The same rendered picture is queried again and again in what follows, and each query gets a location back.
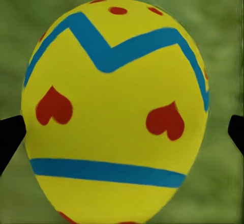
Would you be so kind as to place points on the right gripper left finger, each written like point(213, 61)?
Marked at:
point(12, 132)

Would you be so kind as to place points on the easter egg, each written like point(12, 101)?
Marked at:
point(115, 102)

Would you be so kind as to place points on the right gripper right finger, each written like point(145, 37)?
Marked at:
point(236, 131)

